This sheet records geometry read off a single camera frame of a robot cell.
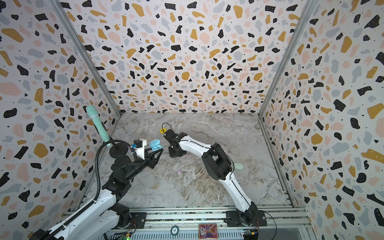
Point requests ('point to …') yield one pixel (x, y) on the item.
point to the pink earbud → (179, 172)
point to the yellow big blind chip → (163, 130)
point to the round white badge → (174, 230)
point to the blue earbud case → (155, 145)
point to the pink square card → (207, 231)
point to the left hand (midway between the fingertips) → (161, 147)
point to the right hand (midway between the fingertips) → (173, 152)
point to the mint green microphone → (93, 112)
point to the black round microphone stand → (118, 150)
